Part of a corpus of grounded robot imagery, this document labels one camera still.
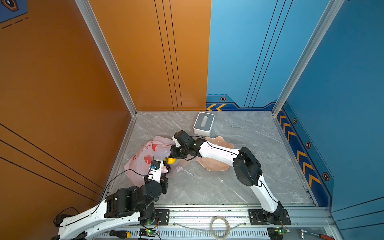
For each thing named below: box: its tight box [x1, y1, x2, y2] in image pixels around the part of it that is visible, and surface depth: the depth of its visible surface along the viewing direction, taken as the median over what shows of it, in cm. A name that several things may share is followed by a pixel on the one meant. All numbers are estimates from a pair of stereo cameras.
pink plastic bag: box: [124, 136, 183, 187], surface depth 79 cm
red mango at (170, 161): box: [164, 157, 177, 165], surface depth 84 cm
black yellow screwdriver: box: [104, 230, 132, 239], surface depth 70 cm
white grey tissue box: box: [193, 111, 215, 137], surface depth 108 cm
